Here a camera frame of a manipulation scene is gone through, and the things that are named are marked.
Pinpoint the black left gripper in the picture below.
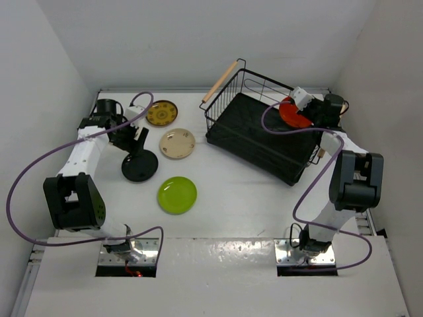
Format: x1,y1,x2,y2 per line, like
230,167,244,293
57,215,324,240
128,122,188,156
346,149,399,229
110,114,147,155

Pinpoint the black plate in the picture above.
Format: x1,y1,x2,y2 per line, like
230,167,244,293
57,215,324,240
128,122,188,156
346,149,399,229
121,150,159,182

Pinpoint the orange plate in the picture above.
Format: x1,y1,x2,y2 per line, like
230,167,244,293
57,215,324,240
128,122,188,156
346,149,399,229
278,97,313,128

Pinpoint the beige floral plate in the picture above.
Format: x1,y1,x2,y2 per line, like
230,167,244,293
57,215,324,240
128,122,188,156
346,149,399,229
159,128,196,159

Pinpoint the brown patterned plate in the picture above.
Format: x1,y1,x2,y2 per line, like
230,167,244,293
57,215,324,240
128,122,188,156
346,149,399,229
146,100,178,127

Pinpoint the green plate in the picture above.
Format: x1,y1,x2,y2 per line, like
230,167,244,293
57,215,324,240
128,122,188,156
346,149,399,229
157,176,198,215

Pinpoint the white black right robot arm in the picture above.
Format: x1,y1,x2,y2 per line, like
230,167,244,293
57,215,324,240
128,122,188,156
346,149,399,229
292,88,384,256

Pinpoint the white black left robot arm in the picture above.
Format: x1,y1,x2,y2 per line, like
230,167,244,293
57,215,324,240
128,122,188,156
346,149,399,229
43,99,145,264

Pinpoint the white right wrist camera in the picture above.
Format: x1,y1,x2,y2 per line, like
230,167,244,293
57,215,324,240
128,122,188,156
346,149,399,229
289,87,313,110

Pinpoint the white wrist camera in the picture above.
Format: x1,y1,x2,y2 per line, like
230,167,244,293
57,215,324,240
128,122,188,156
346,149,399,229
124,105,145,128
289,87,313,110

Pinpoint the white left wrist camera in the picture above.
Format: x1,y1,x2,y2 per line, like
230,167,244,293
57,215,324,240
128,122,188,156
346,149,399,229
124,105,145,128

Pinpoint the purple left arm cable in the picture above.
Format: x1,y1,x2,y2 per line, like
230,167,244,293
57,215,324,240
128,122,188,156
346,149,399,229
6,91,165,264

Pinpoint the black wire dish rack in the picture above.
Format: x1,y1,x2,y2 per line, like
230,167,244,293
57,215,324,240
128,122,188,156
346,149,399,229
200,67,322,186

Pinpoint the left wooden rack handle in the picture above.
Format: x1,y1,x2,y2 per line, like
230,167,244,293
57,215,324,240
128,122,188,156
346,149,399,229
202,60,238,104

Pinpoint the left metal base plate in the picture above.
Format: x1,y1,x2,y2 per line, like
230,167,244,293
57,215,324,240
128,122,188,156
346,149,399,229
98,238,160,266

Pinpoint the metal base plate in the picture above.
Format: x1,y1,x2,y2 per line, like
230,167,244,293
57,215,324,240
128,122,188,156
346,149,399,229
98,238,160,266
274,238,336,268

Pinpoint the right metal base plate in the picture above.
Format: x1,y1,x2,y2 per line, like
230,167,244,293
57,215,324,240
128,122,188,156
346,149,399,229
274,238,336,268

